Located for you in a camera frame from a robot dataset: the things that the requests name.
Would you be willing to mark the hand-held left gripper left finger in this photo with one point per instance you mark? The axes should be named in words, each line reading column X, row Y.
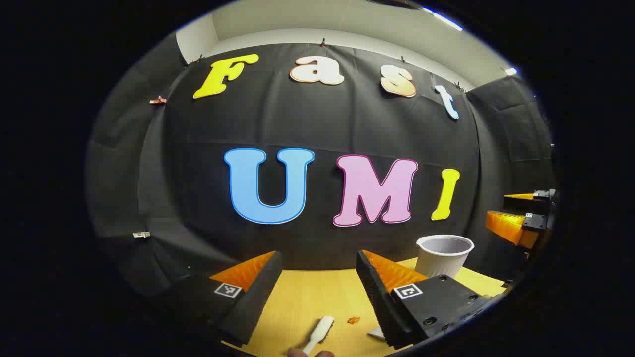
column 253, row 302

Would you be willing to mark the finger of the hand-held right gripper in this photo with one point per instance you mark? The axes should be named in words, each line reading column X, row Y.
column 511, row 228
column 526, row 203

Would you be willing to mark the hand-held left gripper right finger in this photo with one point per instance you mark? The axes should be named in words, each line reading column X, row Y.
column 379, row 297

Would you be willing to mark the orange paper scrap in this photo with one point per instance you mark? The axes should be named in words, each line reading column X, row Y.
column 353, row 320

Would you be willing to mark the white plastic dustpan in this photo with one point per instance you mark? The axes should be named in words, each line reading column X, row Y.
column 377, row 333

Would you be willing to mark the small white broom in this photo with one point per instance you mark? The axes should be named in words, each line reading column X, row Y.
column 320, row 329

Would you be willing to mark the white ribbed garbage bin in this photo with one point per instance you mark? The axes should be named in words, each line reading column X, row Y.
column 444, row 260

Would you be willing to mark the wooden desktop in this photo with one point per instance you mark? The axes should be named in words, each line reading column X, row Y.
column 307, row 292

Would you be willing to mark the silver cloth clip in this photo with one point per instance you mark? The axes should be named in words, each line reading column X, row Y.
column 141, row 234

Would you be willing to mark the small ceiling light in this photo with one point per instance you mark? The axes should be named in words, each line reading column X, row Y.
column 511, row 71

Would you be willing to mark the black backdrop cloth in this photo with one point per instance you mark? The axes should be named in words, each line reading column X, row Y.
column 297, row 119

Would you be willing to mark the long ceiling light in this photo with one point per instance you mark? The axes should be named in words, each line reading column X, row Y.
column 444, row 20

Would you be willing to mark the copper cloth clip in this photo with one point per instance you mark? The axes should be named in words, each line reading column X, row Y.
column 158, row 100

